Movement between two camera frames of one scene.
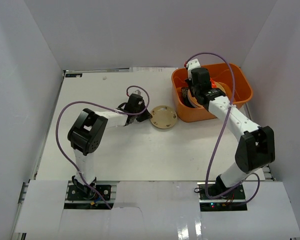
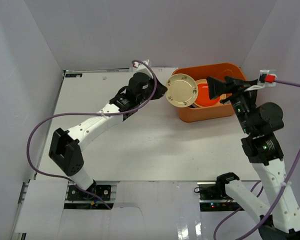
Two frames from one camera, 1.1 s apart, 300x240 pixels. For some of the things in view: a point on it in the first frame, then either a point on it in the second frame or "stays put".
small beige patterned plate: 163,117 -> 181,90
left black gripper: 142,115 -> 154,87
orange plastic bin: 238,90 stays put
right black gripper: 189,82 -> 216,87
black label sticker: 73,75 stays put
